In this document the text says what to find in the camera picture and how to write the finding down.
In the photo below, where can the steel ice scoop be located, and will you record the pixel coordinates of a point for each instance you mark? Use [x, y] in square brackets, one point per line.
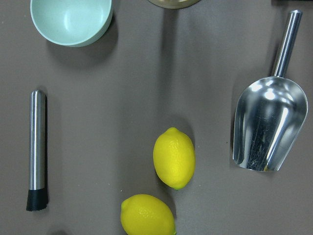
[270, 112]

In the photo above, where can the lower yellow lemon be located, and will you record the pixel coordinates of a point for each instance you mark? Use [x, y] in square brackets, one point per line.
[143, 214]

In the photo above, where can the wooden mug tree stand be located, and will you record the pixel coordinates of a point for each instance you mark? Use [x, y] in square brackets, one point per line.
[174, 4]

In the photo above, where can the dark brown box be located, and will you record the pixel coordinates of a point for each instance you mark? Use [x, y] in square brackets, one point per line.
[294, 2]

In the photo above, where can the yellow lemon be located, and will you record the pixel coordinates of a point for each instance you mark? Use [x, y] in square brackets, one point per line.
[174, 158]
[143, 214]

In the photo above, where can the mint green bowl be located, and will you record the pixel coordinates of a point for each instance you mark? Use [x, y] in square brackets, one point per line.
[71, 23]

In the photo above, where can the steel muddler black tip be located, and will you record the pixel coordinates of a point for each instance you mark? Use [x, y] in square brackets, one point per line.
[37, 198]

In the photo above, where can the upper yellow lemon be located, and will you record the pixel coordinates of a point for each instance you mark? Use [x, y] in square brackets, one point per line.
[174, 158]

